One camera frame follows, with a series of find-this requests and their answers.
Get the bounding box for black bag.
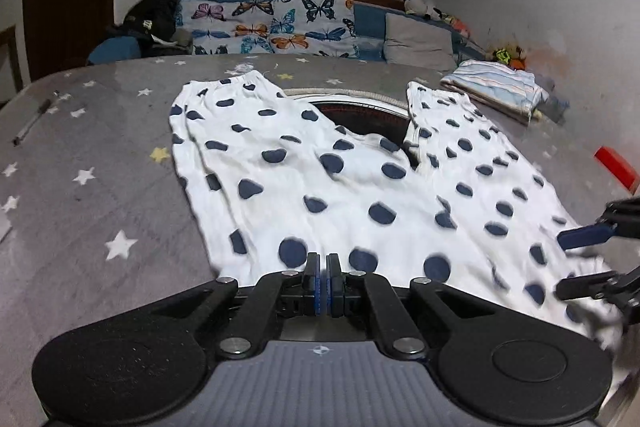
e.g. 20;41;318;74
107;0;184;58

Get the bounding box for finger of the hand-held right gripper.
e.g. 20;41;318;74
555;265;640;324
556;195;640;253

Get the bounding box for blue sofa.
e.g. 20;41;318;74
87;0;488;66

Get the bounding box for brown wooden furniture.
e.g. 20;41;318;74
0;26;24;94

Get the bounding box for grey star-print tablecloth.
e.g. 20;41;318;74
0;53;640;427

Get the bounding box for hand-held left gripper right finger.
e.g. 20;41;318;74
326;252;496;361

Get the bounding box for pen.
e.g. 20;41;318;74
12;96;57;146

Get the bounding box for folded striped clothes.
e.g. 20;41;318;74
439;59;552;124

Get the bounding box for black and white plush toy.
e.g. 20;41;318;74
403;0;443;20

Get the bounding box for grey pillow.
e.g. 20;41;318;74
383;12;459;73

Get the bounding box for orange and green toys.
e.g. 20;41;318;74
492;44;530;71

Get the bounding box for butterfly print pillow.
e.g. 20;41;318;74
177;0;362;58

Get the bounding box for white navy polka dot pants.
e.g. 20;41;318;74
167;69;626;353

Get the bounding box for red flat object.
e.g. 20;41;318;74
594;146;640;190

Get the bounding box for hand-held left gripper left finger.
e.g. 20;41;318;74
150;252;321;361

